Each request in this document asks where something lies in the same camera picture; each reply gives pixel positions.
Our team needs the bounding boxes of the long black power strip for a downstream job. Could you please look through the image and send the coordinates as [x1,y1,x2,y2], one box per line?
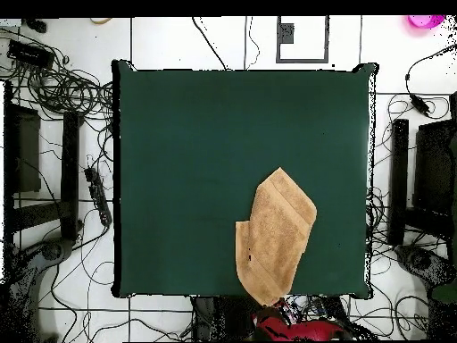
[310,295,353,322]

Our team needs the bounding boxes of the black stand post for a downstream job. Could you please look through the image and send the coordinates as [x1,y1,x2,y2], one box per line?
[388,119,410,246]
[60,112,80,240]

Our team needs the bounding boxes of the tan terry towel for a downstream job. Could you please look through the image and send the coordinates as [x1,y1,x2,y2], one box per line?
[234,166,318,307]

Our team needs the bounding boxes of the black inline cable adapter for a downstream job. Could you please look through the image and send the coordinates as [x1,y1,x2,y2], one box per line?
[404,44,457,117]

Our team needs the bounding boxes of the small black device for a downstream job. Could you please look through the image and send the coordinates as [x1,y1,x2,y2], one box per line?
[21,18,49,34]

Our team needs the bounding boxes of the dark green table cloth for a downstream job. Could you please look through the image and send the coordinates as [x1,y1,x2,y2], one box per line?
[112,59,378,299]

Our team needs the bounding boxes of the pink round object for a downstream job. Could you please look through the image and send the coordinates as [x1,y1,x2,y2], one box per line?
[406,14,447,29]

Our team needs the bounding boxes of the grey chair base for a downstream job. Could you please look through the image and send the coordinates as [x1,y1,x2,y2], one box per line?
[394,244,456,290]
[4,238,75,342]

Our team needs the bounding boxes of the grey rectangular frame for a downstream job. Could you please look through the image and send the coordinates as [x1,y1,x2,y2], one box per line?
[275,15,329,64]

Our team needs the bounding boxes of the tangled black cables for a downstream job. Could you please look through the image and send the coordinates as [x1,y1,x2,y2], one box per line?
[0,28,115,122]

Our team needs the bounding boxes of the black power strip red switch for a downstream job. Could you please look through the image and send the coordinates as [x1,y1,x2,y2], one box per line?
[84,166,112,227]

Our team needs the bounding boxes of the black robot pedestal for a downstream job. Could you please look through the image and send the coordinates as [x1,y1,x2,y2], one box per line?
[190,296,258,342]

